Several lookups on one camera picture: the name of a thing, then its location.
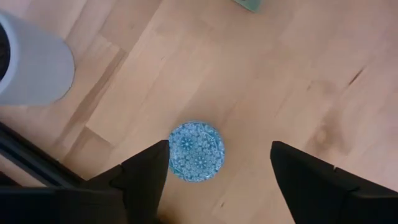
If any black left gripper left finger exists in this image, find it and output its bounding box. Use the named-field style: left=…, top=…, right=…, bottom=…
left=83, top=139, right=170, bottom=224

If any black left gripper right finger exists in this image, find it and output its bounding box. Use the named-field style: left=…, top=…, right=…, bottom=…
left=269, top=140, right=398, bottom=224

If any light blue patterned candle tin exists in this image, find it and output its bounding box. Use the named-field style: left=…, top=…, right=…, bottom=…
left=167, top=120, right=226, bottom=184

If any white round plant pot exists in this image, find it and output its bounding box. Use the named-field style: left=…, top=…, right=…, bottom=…
left=0, top=11, right=76, bottom=107

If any green perforated metal shelf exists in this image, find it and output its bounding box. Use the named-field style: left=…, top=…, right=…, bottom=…
left=232, top=0, right=264, bottom=14

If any black aluminium table frame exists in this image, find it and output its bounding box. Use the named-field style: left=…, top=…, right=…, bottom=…
left=0, top=121, right=85, bottom=188

